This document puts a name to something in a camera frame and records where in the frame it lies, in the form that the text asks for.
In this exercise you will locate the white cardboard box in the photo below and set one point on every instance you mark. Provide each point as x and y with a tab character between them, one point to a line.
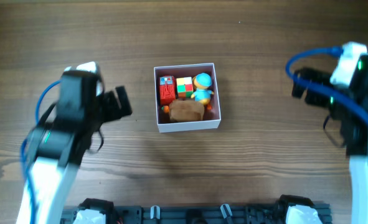
211	118

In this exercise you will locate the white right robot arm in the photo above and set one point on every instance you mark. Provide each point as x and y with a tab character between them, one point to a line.
358	168

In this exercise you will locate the brown plush capybara toy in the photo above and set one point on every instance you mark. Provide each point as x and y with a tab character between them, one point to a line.
184	111

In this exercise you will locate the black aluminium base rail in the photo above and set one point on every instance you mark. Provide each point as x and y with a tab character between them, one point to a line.
287	209

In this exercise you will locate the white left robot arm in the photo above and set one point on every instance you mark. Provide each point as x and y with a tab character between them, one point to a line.
46	184

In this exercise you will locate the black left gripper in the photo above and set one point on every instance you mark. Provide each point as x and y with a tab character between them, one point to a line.
114	111

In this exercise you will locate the multicoloured puzzle cube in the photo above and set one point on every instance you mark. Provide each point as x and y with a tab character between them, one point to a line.
184	87

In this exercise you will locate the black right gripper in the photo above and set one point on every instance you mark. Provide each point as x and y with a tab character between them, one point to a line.
309	73

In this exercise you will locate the yellow duck toy blue hat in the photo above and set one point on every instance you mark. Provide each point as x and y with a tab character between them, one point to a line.
202	94

